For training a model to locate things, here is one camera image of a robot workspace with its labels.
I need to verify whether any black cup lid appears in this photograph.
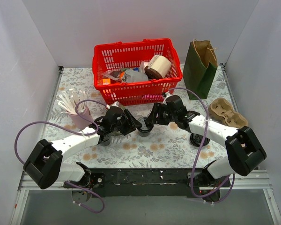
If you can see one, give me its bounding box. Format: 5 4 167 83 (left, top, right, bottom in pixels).
138 117 153 130

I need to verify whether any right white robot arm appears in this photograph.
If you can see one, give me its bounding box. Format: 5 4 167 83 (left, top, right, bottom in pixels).
145 95 267 186

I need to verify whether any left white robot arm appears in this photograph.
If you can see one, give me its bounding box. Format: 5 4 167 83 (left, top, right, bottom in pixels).
23 106 142 189

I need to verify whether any floral table mat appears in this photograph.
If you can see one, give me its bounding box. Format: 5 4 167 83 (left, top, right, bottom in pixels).
43 66 233 168

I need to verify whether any stack of black lids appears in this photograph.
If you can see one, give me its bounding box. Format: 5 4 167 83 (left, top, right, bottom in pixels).
190 133 210 147

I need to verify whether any orange small box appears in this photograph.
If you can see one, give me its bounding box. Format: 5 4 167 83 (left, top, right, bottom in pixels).
102 78 111 85

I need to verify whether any beige and brown roll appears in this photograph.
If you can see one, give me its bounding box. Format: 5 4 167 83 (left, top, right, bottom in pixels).
144 55 172 80

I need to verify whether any grey plastic pouch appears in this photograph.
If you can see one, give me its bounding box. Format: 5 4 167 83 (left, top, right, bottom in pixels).
122 69 148 83

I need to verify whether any brown cardboard cup carrier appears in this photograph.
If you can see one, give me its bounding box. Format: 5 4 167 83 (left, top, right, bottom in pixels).
208 97 249 128

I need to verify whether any pink cup of straws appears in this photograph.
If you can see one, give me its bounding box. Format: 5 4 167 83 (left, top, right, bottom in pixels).
57 88 93 130

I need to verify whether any green paper bag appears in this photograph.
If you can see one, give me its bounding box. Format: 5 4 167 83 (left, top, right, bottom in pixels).
183 39 218 99

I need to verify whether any pink small roll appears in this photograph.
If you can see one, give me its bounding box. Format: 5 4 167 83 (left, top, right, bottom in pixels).
139 61 149 74

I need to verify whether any red plastic shopping basket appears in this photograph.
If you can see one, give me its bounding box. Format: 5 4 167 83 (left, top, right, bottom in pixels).
92 38 183 105

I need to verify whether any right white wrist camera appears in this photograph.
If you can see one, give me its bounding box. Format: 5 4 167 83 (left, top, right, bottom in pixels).
162 91 172 105

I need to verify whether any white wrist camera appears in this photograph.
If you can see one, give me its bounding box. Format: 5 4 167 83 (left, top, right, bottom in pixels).
162 91 172 105
105 101 122 109

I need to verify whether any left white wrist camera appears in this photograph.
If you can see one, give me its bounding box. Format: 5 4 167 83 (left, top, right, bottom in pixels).
105 101 122 109

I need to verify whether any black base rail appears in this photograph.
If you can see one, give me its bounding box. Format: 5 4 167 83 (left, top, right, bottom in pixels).
63 168 231 198

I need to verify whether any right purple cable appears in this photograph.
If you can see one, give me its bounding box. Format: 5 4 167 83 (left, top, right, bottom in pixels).
161 88 236 205

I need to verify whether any aluminium frame rail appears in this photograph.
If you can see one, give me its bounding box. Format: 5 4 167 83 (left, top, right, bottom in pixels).
18 170 273 191

